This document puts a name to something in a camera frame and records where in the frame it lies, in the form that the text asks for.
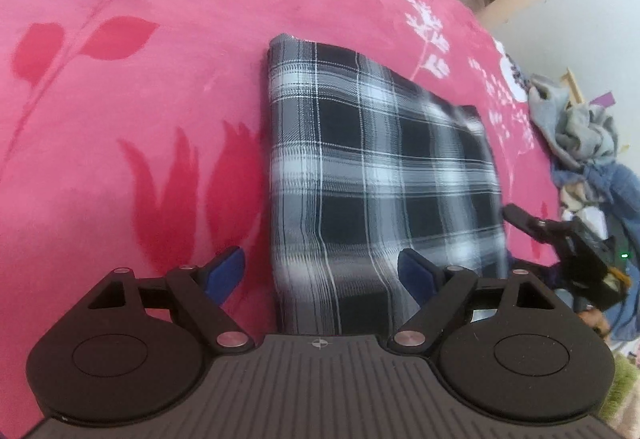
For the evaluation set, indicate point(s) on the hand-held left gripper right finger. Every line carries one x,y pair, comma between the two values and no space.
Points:
420,274

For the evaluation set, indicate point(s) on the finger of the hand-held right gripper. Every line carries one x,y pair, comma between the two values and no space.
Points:
542,228

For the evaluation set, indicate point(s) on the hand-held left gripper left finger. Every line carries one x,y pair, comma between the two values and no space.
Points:
225,274

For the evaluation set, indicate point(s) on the black white plaid shirt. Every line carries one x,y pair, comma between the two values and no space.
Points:
380,169

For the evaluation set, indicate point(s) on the blue denim jeans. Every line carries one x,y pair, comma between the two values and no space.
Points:
625,199

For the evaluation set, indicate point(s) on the grey sweatshirt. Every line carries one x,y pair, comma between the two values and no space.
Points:
575,129

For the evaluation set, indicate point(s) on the pink floral blanket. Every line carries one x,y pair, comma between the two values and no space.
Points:
150,69

